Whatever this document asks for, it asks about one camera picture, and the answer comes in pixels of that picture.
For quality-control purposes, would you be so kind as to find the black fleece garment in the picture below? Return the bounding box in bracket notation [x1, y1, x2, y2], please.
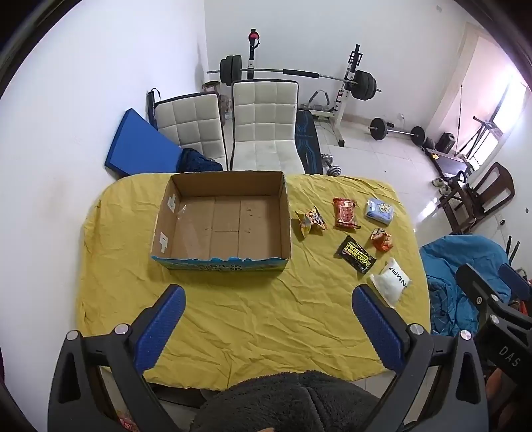
[189, 371, 391, 432]

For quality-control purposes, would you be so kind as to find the black flat bag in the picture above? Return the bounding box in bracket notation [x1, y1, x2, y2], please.
[145, 88, 161, 126]

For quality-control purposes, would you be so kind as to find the black and blue weight bench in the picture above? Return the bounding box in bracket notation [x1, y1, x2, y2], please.
[294, 109, 324, 175]

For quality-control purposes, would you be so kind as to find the black tripod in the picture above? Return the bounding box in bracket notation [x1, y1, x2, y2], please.
[455, 116, 500, 161]

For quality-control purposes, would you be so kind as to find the black snack packet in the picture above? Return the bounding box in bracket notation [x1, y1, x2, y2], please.
[336, 235, 377, 275]

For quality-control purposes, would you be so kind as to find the yellow tablecloth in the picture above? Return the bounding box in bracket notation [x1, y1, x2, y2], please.
[76, 171, 431, 391]

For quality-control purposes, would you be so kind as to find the red snack packet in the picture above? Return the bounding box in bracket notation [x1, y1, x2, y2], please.
[332, 197, 361, 230]

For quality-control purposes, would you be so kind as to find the dark blue knitted cloth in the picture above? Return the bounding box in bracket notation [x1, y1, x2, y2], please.
[177, 147, 224, 173]

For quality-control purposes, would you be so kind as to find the white padded chair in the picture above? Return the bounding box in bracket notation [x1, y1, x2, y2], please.
[154, 92, 228, 171]
[230, 80, 306, 172]

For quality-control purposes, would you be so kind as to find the yellow panda snack packet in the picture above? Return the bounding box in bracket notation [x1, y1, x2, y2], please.
[294, 206, 328, 237]

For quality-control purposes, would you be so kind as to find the dark low bench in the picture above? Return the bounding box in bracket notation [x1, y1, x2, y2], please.
[424, 147, 474, 180]

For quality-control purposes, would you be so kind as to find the short barbell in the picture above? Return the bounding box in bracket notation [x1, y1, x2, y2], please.
[369, 117, 425, 146]

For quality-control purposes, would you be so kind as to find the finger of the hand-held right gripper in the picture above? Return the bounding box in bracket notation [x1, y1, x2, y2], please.
[498, 263, 532, 305]
[456, 263, 507, 321]

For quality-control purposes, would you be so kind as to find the long barbell with plates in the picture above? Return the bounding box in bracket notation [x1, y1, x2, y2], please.
[207, 55, 382, 101]

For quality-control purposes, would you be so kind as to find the blue blanket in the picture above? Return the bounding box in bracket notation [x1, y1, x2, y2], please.
[419, 235, 532, 335]

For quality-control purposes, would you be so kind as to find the cardboard box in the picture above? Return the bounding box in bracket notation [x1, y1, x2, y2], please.
[150, 170, 292, 272]

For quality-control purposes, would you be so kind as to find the light blue tissue pack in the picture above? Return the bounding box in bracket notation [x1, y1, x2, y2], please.
[364, 198, 395, 226]

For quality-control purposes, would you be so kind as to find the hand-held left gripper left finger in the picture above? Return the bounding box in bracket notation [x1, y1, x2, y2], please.
[48, 284, 186, 432]

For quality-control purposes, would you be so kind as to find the white soft packet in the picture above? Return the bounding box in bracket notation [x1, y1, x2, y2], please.
[368, 258, 413, 309]

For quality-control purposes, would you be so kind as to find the orange panda snack packet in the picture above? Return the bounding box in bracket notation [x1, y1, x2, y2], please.
[370, 228, 393, 252]

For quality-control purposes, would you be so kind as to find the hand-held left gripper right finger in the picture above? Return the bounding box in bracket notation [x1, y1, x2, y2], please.
[352, 284, 489, 432]

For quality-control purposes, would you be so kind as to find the dark wooden chair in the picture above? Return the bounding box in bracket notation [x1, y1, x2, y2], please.
[441, 162, 516, 235]

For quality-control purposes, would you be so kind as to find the blue foam mat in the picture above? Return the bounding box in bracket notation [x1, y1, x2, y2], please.
[104, 109, 184, 178]

